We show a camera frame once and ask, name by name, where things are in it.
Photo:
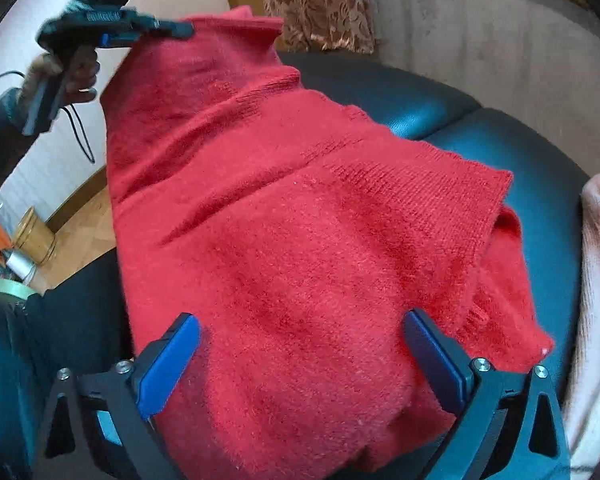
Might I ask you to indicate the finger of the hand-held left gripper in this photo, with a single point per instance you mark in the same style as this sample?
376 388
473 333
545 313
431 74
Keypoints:
165 28

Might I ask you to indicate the metal can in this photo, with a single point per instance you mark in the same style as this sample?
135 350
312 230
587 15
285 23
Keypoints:
20 265

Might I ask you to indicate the wooden bucket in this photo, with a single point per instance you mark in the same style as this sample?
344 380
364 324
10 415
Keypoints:
35 237

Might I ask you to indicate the blue cloth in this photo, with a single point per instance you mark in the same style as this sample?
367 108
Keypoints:
2 375

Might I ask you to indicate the red knit sweater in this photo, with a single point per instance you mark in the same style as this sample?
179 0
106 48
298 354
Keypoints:
290 240

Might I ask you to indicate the person's left hand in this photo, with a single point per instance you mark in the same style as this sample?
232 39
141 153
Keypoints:
82 77

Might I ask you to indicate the pale pink cloth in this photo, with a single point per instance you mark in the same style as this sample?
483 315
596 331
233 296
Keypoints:
597 310

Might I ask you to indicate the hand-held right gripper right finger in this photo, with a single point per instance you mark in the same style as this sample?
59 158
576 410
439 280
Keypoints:
437 360

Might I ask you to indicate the brown patterned curtain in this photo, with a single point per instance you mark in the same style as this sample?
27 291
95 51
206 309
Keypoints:
320 5

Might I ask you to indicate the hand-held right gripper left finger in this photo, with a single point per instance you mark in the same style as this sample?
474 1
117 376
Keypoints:
165 367

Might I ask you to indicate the green round lid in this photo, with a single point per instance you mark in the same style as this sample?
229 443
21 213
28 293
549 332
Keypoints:
10 290

